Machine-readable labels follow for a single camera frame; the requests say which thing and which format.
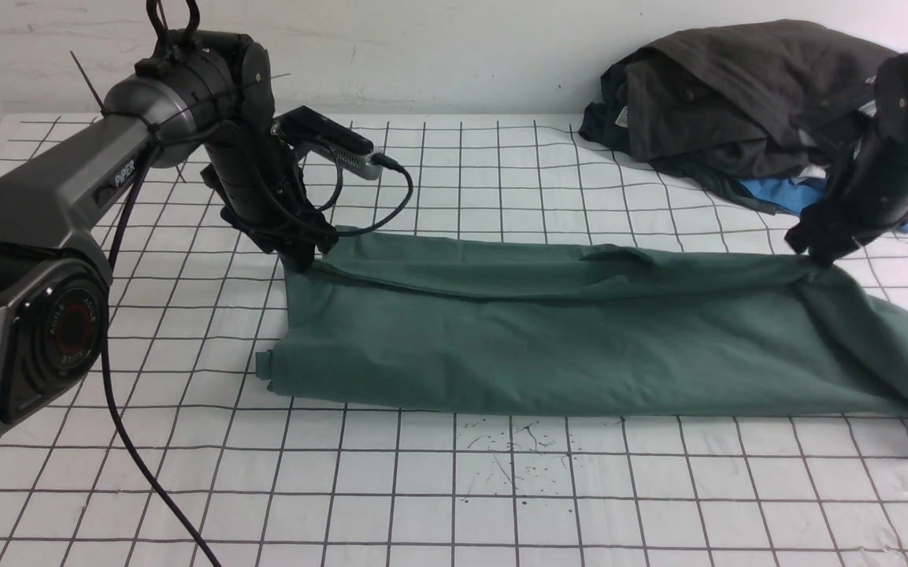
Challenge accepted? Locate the dark brown garment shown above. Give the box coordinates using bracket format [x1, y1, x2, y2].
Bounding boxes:
[611, 20, 894, 179]

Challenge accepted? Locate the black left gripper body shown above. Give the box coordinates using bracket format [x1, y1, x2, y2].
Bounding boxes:
[202, 120, 339, 255]

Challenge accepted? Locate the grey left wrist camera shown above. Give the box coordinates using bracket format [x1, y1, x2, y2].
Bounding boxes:
[272, 106, 383, 180]

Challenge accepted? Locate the green long-sleeved shirt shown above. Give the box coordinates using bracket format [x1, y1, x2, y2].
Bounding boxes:
[255, 233, 908, 417]

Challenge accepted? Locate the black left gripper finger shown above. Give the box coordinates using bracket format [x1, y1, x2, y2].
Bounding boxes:
[280, 241, 318, 273]

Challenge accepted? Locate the black camera cable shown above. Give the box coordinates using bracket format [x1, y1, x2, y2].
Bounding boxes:
[296, 154, 415, 237]

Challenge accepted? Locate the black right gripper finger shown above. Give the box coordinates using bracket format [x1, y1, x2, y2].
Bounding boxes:
[807, 244, 845, 268]

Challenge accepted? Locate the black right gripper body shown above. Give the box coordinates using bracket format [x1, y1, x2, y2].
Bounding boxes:
[785, 130, 908, 256]

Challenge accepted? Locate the blue garment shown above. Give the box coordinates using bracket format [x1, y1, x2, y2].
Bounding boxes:
[736, 176, 908, 235]

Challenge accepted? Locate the dark green garment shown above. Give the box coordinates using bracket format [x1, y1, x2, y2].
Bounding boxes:
[579, 61, 781, 215]

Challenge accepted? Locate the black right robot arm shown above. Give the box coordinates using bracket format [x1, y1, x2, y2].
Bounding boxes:
[785, 53, 908, 266]

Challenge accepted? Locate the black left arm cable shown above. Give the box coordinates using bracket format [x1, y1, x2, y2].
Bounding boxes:
[101, 150, 222, 567]

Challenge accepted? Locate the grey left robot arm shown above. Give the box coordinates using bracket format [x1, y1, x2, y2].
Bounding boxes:
[0, 29, 338, 437]

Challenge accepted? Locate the white grid tablecloth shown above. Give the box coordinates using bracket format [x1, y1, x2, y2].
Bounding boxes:
[0, 117, 908, 566]

